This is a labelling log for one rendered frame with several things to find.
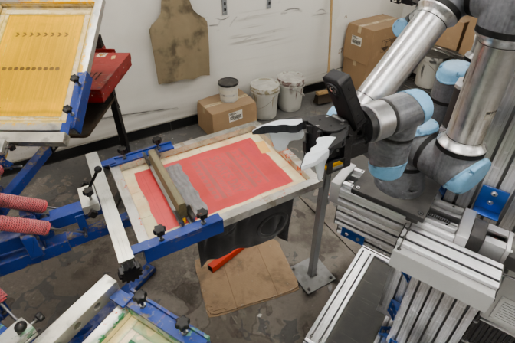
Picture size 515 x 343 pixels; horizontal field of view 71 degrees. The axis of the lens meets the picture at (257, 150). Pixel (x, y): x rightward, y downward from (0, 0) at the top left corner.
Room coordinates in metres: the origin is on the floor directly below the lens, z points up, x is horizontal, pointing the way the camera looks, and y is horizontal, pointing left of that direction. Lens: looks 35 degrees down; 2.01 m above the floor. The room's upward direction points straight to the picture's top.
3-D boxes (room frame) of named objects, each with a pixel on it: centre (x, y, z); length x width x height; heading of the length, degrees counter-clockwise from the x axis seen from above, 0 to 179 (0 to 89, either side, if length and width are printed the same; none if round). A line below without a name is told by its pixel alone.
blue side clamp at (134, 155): (1.39, 0.55, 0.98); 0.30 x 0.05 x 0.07; 120
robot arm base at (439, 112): (1.28, -0.74, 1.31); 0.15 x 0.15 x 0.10
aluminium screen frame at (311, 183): (1.27, 0.20, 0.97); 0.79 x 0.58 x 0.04; 120
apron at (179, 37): (3.24, 0.69, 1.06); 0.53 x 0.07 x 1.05; 120
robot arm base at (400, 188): (0.88, -0.45, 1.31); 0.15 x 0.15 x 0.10
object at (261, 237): (1.14, 0.06, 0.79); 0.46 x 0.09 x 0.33; 120
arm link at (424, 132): (0.87, -0.45, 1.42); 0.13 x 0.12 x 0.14; 30
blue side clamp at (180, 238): (0.91, 0.27, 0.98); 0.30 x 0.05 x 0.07; 120
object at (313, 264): (1.44, -0.35, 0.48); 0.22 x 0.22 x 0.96; 30
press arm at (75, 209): (0.99, 0.69, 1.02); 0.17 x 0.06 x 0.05; 120
